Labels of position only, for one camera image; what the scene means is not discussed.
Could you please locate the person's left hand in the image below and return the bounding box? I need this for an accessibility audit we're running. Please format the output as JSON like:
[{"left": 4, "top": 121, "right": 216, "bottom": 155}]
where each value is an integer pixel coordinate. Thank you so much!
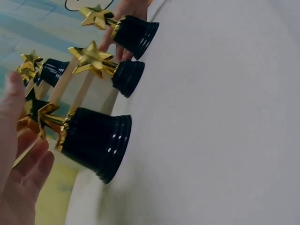
[{"left": 0, "top": 71, "right": 55, "bottom": 225}]

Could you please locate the gold star trophy black base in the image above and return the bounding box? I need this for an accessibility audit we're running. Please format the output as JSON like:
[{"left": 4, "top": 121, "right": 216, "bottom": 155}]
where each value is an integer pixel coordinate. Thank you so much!
[
  {"left": 16, "top": 50, "right": 71, "bottom": 89},
  {"left": 67, "top": 41, "right": 145, "bottom": 98},
  {"left": 13, "top": 98, "right": 132, "bottom": 185},
  {"left": 78, "top": 4, "right": 160, "bottom": 60}
]

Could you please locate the person's right hand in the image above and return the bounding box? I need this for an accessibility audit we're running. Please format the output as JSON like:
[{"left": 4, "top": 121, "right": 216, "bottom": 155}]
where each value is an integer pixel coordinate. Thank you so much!
[{"left": 99, "top": 0, "right": 150, "bottom": 61}]

